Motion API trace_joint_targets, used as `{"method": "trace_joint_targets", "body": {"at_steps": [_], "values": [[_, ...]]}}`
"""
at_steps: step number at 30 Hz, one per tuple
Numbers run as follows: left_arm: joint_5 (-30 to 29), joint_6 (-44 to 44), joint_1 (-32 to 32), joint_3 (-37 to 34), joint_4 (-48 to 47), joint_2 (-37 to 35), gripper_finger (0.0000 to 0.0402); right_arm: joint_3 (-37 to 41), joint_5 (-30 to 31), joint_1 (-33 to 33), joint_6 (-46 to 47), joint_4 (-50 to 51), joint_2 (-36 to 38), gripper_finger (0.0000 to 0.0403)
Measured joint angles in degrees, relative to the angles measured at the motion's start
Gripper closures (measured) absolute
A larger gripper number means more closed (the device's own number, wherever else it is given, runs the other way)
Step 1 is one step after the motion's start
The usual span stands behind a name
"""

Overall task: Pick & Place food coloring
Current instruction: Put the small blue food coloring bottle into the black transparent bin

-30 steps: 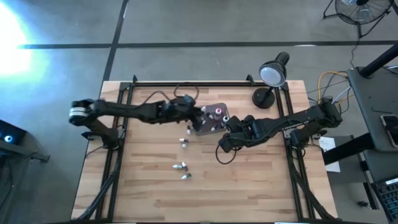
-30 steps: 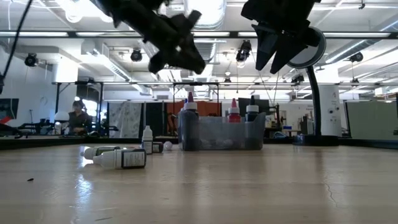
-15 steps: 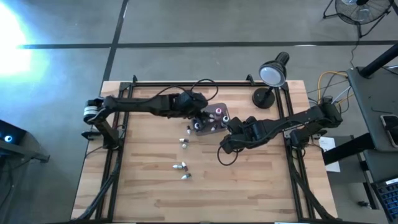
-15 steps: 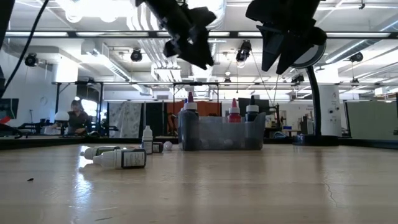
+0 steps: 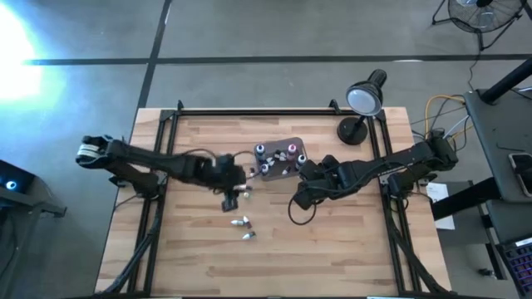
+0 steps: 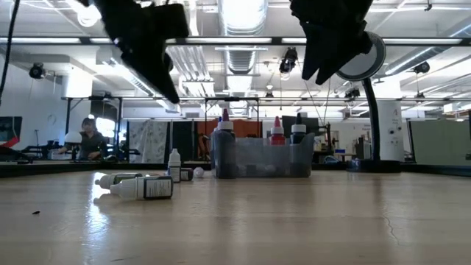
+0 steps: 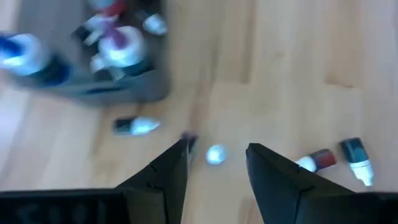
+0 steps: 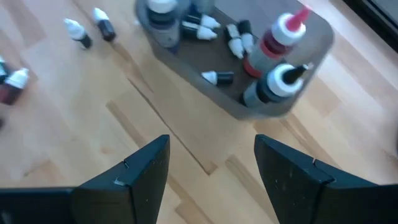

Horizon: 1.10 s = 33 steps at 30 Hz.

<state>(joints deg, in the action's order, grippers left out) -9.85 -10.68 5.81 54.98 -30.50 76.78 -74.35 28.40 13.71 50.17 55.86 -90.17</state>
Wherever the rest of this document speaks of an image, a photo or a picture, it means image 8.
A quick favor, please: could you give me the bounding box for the small blue dropper bottle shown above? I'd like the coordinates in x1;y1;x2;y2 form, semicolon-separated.
182;14;221;29

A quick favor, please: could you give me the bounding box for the large bottle with red tip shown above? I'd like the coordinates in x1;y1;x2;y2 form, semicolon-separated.
243;4;313;78

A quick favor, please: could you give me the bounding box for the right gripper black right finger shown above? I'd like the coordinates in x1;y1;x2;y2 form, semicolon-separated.
254;134;379;224

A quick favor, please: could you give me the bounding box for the black aluminium table frame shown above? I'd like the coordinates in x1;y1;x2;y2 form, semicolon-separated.
341;0;398;52

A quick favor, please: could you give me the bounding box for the large bottle with purple tip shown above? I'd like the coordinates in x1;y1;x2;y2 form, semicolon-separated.
145;0;182;49

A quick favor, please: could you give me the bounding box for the small black white-labelled dropper bottle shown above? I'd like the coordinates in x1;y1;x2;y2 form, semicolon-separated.
0;55;9;85

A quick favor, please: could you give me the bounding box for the small dark red dropper bottle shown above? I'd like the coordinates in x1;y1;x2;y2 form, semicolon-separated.
0;67;30;105

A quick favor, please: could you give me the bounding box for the large bottle with black tip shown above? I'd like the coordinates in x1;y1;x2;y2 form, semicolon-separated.
239;62;314;108

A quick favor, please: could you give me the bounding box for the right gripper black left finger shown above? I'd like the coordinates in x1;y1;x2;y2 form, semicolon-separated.
70;134;171;224

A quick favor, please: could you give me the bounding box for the small purple dropper bottle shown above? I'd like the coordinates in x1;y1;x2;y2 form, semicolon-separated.
182;23;218;41

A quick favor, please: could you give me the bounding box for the small green-labelled dropper bottle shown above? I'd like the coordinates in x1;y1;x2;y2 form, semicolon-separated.
92;7;117;43

